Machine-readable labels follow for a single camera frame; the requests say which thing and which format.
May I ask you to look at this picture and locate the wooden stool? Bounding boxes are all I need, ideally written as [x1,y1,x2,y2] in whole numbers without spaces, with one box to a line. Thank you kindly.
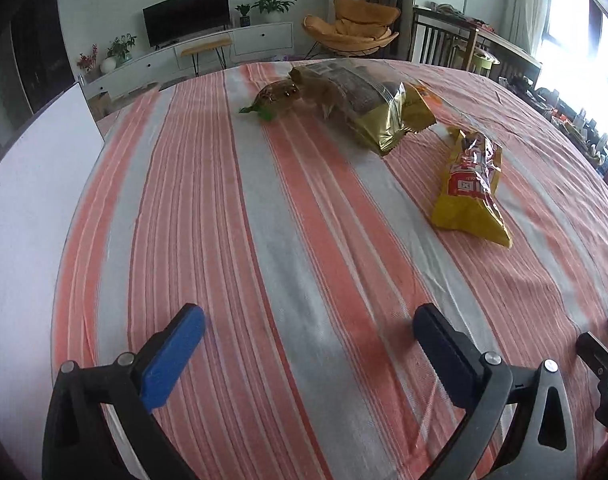
[178,36,234,77]

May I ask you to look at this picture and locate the orange lounge chair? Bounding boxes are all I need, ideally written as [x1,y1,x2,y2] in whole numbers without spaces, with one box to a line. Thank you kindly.
[302,0,400,58]

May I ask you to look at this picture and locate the gold clear nut bag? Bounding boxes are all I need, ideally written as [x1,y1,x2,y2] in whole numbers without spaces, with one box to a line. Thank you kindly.
[289,58,436,156]

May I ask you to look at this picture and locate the small green brown snack packet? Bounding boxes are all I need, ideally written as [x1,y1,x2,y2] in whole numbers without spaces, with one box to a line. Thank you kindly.
[239,79,301,122]

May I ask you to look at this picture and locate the wooden side table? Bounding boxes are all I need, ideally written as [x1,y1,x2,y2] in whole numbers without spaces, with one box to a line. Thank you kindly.
[407,6,542,84]

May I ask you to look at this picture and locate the striped orange grey tablecloth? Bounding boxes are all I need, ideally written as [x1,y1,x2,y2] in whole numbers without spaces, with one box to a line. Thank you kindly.
[52,62,608,479]

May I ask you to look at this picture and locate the white tv cabinet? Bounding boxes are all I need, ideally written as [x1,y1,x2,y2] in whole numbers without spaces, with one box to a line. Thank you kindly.
[82,22,294,100]

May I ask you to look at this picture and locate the black television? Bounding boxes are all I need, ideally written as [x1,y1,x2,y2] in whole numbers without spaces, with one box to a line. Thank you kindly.
[142,0,231,48]

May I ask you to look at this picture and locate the red flower vase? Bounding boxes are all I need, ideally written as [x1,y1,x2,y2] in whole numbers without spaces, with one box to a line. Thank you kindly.
[76,44,99,84]

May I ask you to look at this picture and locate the yellow red chips bag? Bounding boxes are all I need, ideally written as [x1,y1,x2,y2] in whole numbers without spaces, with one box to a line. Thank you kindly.
[430,126,512,248]

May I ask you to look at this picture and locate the white board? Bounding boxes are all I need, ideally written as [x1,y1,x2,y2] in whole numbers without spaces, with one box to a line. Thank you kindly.
[0,84,103,477]

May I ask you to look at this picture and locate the green potted plant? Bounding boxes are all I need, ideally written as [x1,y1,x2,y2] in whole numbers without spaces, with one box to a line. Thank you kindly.
[252,0,298,23]

